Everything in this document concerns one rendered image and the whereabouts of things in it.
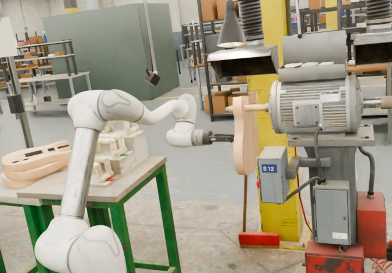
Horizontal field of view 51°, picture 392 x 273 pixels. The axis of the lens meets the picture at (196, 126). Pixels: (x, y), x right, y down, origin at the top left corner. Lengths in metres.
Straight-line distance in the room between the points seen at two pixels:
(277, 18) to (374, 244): 1.51
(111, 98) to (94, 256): 0.61
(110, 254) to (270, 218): 1.81
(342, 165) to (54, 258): 1.25
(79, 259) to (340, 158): 1.15
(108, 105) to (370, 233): 1.28
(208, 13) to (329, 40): 5.14
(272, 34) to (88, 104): 1.46
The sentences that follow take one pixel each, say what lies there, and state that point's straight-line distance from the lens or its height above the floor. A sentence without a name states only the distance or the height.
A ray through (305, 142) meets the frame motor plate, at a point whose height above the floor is 1.11.
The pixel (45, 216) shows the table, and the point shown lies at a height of 0.78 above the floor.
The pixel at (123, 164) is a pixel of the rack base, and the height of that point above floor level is 0.99.
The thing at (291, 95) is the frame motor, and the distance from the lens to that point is 1.86.
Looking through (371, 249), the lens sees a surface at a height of 0.60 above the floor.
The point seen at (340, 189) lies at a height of 0.92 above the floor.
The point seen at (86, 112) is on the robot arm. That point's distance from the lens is 1.80.
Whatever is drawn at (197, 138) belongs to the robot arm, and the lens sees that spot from 2.16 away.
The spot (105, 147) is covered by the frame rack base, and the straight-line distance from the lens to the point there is 2.49.
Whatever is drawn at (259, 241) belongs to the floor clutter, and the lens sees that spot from 3.21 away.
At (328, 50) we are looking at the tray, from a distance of 2.00.
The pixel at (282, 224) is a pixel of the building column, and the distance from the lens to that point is 3.22.
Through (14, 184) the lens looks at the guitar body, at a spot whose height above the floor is 0.92.
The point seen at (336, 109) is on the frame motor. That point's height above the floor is 1.26.
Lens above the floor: 1.68
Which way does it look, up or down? 14 degrees down
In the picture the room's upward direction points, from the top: 7 degrees counter-clockwise
